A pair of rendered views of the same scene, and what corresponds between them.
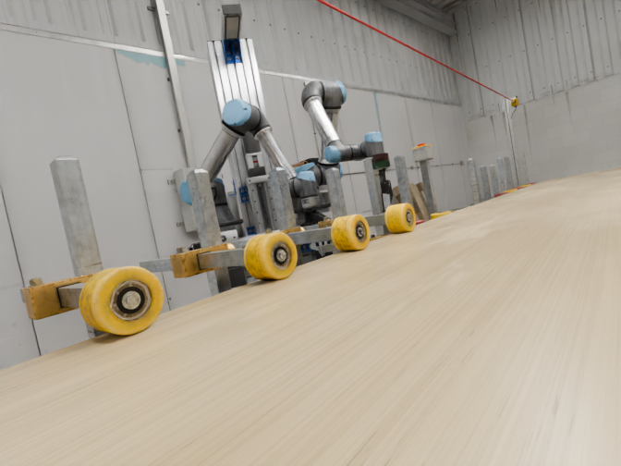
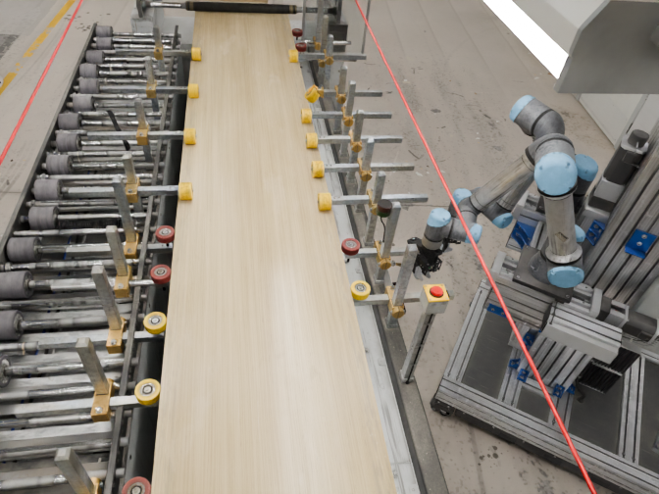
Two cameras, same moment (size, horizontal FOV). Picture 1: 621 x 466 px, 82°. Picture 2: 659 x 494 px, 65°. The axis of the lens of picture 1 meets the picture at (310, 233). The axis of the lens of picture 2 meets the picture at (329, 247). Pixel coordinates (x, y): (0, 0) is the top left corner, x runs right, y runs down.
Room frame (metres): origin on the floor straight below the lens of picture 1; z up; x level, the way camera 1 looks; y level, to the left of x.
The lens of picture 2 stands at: (2.10, -1.73, 2.46)
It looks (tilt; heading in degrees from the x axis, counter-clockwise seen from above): 45 degrees down; 125
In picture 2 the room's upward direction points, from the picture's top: 7 degrees clockwise
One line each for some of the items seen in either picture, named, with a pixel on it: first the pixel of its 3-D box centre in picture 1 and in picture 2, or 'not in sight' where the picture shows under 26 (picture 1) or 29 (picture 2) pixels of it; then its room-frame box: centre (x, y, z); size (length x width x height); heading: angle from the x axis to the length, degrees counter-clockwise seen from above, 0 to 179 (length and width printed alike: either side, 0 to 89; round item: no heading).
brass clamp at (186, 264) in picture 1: (205, 259); (355, 141); (0.79, 0.24, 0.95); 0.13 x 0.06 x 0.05; 139
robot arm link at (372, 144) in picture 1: (373, 145); (437, 224); (1.59, -0.35, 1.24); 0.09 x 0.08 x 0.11; 24
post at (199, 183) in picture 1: (217, 275); (354, 150); (0.81, 0.22, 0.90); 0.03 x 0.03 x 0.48; 49
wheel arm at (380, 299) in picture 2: not in sight; (403, 298); (1.56, -0.38, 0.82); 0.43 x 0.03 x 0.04; 49
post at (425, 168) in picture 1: (432, 206); (417, 345); (1.75, -0.61, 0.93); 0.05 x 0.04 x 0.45; 139
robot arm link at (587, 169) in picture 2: (213, 191); (579, 172); (1.84, 0.45, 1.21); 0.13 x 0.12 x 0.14; 160
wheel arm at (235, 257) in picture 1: (195, 260); (356, 139); (0.78, 0.26, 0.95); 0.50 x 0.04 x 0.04; 49
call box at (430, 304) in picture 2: (422, 153); (433, 299); (1.75, -0.61, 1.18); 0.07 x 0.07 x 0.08; 49
